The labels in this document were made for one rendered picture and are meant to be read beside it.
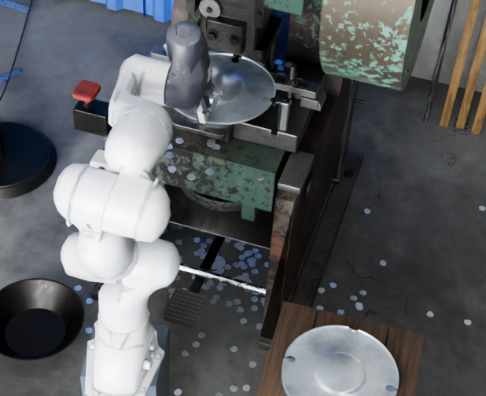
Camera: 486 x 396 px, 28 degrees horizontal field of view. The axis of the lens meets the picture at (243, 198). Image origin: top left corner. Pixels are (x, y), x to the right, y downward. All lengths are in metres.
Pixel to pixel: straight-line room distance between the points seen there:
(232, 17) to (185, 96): 0.45
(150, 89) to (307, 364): 0.83
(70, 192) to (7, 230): 1.51
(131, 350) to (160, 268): 0.27
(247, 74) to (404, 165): 1.11
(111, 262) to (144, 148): 0.23
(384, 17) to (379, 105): 1.86
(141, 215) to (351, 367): 0.91
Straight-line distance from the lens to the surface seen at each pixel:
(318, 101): 2.63
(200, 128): 2.45
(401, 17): 1.97
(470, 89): 3.70
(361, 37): 2.02
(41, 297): 3.07
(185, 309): 2.85
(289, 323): 2.59
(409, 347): 2.60
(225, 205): 2.80
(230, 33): 2.47
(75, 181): 1.81
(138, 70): 2.10
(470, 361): 3.06
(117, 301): 2.19
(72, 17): 4.19
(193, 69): 2.10
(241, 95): 2.55
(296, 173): 2.55
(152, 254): 2.09
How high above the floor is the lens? 2.40
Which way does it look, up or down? 45 degrees down
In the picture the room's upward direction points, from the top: 4 degrees clockwise
